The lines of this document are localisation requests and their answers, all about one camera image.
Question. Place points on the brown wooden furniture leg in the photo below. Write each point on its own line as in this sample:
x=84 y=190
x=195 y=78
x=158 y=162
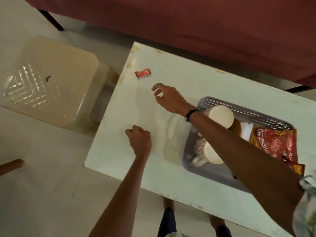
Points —
x=11 y=167

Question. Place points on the beige plastic stool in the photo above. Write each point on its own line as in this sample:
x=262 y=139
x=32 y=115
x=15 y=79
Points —
x=56 y=78

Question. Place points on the person's left forearm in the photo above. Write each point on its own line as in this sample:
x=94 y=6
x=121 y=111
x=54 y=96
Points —
x=121 y=204

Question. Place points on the wooden napkin holder with napkins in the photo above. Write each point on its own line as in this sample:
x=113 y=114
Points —
x=235 y=127

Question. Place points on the person's right forearm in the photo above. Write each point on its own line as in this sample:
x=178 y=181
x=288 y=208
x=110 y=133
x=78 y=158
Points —
x=254 y=165

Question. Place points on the person's foot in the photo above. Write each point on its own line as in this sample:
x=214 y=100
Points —
x=217 y=222
x=168 y=203

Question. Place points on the grey plastic tray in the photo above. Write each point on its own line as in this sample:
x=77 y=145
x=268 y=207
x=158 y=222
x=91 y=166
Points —
x=212 y=172

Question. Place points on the dark peanuts snack packet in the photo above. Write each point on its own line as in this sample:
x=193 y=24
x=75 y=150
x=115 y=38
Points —
x=298 y=169

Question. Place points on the red fabric sofa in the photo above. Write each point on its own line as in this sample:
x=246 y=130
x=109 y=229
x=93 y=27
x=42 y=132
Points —
x=197 y=27

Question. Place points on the person's right hand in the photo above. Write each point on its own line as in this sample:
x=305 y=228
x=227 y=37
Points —
x=172 y=99

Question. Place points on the person's right foot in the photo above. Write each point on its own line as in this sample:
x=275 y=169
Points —
x=217 y=222

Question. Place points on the yellow red snack packet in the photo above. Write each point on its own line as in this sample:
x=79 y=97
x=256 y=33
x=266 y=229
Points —
x=274 y=143

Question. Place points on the white floral mug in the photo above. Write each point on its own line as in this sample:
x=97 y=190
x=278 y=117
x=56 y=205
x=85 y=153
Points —
x=219 y=115
x=207 y=150

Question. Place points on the person's left foot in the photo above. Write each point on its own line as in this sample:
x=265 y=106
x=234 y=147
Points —
x=168 y=203

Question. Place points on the dark blue trousers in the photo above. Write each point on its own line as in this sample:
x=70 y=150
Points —
x=168 y=222

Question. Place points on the person's left hand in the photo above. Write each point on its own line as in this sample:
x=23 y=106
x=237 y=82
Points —
x=140 y=143

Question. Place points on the black sofa leg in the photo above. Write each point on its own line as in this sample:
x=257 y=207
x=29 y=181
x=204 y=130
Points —
x=50 y=20
x=297 y=89

